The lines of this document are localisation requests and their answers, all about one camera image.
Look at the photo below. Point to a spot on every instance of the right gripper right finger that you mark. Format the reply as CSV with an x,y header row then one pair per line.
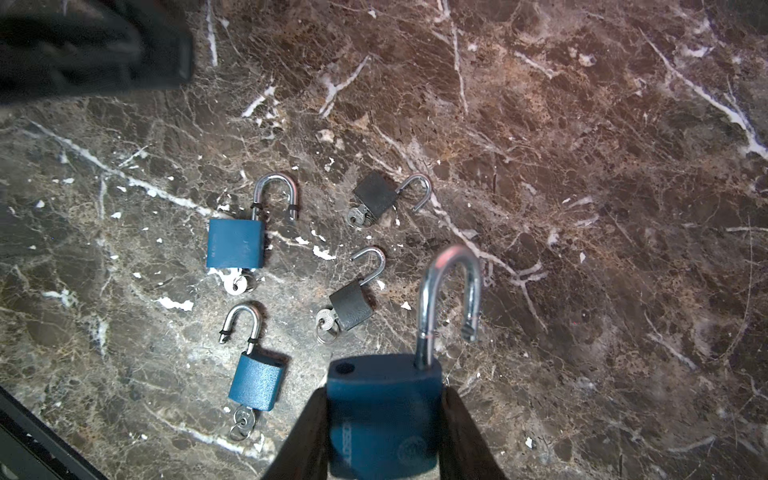
x,y
464,454

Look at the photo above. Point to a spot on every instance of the blue padlock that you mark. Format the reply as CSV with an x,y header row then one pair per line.
x,y
236,245
258,377
384,409

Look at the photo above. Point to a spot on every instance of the black padlock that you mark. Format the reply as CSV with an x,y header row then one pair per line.
x,y
349,306
376,195

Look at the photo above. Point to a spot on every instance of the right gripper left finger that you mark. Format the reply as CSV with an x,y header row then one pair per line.
x,y
305,453

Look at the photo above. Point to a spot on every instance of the black padlock near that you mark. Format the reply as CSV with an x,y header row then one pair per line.
x,y
349,306

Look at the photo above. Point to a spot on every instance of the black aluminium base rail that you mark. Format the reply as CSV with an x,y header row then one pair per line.
x,y
31,450

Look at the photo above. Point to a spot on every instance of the black padlock far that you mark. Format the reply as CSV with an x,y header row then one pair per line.
x,y
376,195

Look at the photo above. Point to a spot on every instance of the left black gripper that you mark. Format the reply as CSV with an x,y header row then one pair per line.
x,y
81,48

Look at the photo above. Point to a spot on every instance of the blue padlock front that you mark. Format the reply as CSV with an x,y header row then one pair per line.
x,y
258,377

